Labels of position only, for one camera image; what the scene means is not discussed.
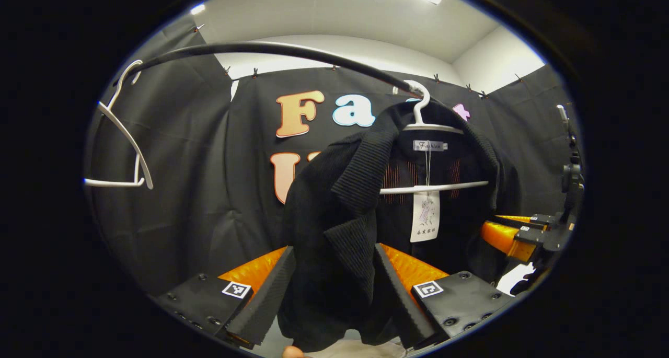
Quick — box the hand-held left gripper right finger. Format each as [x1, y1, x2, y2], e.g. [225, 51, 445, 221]
[374, 243, 515, 351]

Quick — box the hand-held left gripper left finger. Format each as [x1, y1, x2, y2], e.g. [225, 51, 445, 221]
[152, 246, 297, 348]

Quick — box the black jacket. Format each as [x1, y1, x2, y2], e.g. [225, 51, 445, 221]
[277, 99, 523, 353]

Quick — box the white plastic hanger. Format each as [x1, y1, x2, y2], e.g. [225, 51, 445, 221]
[380, 80, 490, 195]
[84, 60, 154, 190]

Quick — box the white flat object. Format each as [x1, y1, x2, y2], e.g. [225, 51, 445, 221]
[495, 262, 535, 296]

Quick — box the black backdrop cloth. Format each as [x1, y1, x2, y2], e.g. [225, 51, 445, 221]
[84, 16, 581, 322]

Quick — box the row of small backdrop clips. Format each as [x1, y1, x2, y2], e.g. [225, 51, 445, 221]
[193, 25, 523, 100]

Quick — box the black clothes rail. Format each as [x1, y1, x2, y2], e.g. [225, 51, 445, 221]
[112, 41, 425, 98]

